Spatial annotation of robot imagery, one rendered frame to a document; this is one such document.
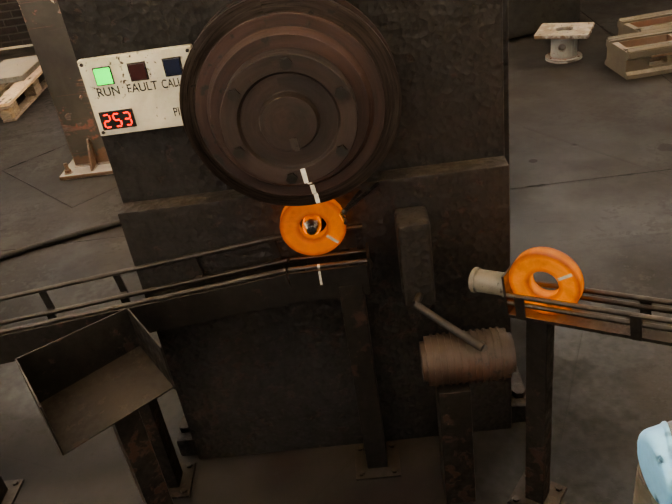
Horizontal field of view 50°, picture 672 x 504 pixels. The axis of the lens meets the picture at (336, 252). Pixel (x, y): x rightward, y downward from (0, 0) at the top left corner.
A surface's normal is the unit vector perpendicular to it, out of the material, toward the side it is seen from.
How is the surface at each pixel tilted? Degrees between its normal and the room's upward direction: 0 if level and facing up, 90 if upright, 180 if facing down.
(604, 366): 0
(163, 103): 90
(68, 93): 90
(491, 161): 0
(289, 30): 28
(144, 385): 5
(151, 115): 90
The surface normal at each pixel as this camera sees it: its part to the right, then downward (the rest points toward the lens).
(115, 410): -0.20, -0.81
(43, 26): 0.00, 0.52
